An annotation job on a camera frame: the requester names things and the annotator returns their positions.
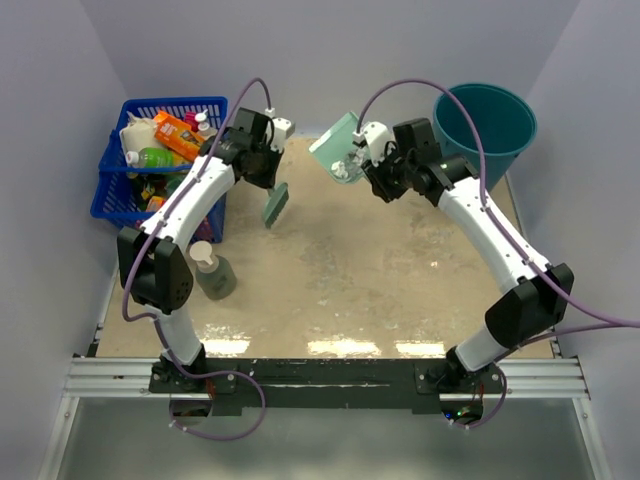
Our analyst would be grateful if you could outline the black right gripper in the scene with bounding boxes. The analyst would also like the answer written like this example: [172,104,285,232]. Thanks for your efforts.
[363,144,416,203]

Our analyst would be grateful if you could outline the green hand brush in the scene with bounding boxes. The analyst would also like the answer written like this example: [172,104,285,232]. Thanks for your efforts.
[262,182,289,229]

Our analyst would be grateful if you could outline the small white scrap front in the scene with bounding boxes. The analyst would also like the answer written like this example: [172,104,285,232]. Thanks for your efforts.
[331,161,349,179]

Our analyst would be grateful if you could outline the green plastic dustpan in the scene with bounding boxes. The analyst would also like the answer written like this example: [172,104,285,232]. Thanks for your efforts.
[309,112,364,185]

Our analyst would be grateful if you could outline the grey printed paper scrap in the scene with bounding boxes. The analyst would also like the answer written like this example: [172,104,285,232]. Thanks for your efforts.
[344,150,364,175]

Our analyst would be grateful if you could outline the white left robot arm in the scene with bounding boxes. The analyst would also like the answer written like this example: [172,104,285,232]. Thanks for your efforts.
[117,108,295,392]

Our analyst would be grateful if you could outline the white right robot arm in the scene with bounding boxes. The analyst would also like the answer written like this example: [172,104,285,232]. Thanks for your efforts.
[352,118,574,393]

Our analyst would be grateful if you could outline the white pump lotion bottle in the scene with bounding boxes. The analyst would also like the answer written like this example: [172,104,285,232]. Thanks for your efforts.
[194,110,217,139]

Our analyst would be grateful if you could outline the orange carton box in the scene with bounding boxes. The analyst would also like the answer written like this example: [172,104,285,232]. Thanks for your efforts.
[153,111,205,162]

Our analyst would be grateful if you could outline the green drink bottle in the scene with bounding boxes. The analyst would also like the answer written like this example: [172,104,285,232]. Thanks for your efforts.
[125,147,191,169]

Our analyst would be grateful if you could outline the blue plastic basket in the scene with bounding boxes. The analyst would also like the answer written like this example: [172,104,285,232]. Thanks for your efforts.
[90,96,228,229]

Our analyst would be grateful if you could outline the clear soap pump bottle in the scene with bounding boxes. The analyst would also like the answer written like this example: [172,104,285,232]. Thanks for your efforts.
[189,241,237,301]

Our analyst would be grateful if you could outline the teal plastic trash bin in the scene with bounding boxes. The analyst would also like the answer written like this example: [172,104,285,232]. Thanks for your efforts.
[433,83,537,191]

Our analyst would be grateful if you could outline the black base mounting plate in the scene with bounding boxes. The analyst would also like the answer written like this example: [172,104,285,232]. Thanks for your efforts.
[149,358,503,422]

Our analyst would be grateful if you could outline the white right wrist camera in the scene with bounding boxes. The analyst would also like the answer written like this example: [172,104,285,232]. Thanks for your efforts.
[352,122,393,167]

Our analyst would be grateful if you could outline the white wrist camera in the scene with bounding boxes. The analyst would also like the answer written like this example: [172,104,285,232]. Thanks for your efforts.
[264,108,296,153]
[352,122,393,167]

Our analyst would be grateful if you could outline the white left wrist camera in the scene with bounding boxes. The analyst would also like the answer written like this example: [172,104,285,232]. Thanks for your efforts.
[264,108,296,153]

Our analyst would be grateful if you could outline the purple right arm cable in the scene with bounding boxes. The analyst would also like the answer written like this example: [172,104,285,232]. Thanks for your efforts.
[357,77,640,431]

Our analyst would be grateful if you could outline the aluminium rail frame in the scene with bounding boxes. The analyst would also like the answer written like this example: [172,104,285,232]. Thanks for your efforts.
[40,358,613,479]

